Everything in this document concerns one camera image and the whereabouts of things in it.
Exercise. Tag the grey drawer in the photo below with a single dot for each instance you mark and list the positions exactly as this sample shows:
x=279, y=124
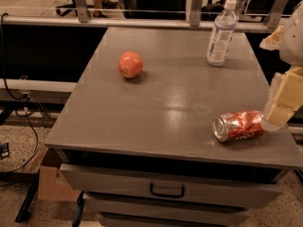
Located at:
x=199, y=190
x=164, y=210

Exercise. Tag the grey top drawer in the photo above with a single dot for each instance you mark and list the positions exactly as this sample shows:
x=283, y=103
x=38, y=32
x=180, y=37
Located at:
x=199, y=190

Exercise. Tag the person's legs background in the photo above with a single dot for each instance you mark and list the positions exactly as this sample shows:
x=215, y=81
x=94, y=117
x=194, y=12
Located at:
x=103, y=4

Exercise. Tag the grey middle drawer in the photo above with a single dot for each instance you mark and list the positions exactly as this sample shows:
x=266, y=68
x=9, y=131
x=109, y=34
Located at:
x=164, y=210

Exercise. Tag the red apple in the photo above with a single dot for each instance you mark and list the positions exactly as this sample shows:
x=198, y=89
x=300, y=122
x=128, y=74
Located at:
x=130, y=65

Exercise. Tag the metal railing frame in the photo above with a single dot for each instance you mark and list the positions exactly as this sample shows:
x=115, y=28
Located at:
x=42, y=13

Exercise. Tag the clear plastic water bottle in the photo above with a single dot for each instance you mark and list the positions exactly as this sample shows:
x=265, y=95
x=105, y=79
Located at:
x=221, y=35

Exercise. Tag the black drawer handle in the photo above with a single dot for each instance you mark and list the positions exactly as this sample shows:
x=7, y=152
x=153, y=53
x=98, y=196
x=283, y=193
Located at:
x=169, y=193

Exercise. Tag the crushed red coke can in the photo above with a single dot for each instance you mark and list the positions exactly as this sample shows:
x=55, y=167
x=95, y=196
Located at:
x=238, y=125

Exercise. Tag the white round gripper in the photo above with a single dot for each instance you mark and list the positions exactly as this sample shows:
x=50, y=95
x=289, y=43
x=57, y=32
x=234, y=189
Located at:
x=293, y=42

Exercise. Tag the cardboard box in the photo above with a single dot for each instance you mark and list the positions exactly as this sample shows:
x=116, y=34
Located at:
x=52, y=184

